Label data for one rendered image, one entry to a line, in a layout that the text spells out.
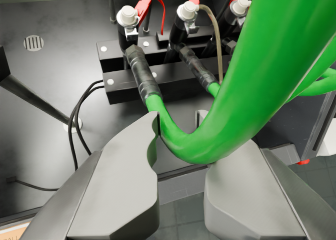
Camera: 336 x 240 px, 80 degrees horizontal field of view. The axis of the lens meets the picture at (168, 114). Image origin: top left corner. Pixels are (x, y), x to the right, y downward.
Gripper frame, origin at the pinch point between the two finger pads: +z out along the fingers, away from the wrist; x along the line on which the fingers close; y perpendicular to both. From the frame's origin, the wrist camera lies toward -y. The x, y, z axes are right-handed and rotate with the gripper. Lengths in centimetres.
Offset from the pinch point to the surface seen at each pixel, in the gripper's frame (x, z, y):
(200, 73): 3.1, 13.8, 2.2
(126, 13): -5.7, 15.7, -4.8
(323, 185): 108, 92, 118
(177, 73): 0.5, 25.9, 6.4
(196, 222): 12, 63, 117
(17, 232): -23.6, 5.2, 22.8
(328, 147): 30.7, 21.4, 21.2
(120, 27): -6.9, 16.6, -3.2
